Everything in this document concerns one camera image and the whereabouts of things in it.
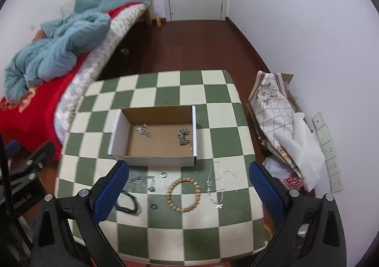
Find black hair tie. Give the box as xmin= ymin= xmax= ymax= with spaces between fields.
xmin=115 ymin=190 xmax=140 ymax=215

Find thin silver chain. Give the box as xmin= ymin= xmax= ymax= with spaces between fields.
xmin=135 ymin=123 xmax=154 ymax=139

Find thick silver chain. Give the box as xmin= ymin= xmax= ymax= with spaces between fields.
xmin=176 ymin=127 xmax=194 ymax=149

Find white power strip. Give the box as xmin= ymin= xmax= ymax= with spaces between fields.
xmin=311 ymin=111 xmax=344 ymax=193

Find red bed sheet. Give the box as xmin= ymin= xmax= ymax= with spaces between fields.
xmin=1 ymin=2 xmax=142 ymax=160

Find white plastic sheet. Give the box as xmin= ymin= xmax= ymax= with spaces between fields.
xmin=274 ymin=112 xmax=325 ymax=192

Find checkered mattress cover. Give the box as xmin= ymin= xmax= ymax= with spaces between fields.
xmin=53 ymin=4 xmax=148 ymax=143

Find small silver earrings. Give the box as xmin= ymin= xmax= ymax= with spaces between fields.
xmin=131 ymin=175 xmax=156 ymax=193

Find green checkered tablecloth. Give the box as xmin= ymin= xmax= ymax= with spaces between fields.
xmin=55 ymin=70 xmax=269 ymax=266

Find blue crumpled blanket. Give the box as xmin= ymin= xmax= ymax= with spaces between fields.
xmin=4 ymin=0 xmax=148 ymax=104

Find floral patterned cloth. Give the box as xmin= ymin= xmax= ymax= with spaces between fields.
xmin=248 ymin=71 xmax=302 ymax=177

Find white cardboard box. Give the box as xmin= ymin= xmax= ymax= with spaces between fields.
xmin=107 ymin=105 xmax=197 ymax=168

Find wooden bead bracelet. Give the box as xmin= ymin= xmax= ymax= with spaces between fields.
xmin=166 ymin=177 xmax=202 ymax=214

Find wooden bed frame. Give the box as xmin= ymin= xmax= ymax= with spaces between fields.
xmin=144 ymin=8 xmax=153 ymax=26

